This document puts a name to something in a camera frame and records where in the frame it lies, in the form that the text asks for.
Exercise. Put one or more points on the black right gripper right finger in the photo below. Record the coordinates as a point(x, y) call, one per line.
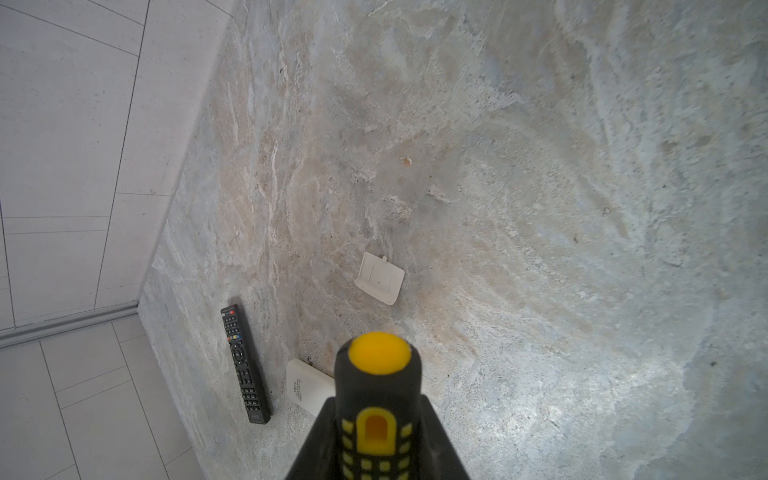
point(437, 458)

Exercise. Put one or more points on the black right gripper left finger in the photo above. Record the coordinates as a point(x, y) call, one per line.
point(317, 458)

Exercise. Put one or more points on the white remote control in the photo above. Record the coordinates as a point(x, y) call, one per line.
point(308, 387)

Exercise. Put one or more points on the black yellow screwdriver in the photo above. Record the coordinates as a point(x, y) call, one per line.
point(378, 382)

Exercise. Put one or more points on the white battery cover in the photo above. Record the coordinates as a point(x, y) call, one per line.
point(379, 278)

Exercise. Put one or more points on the black remote control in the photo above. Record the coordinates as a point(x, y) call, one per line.
point(246, 366)

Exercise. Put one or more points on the aluminium corner post left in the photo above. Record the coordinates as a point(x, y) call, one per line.
point(68, 323)

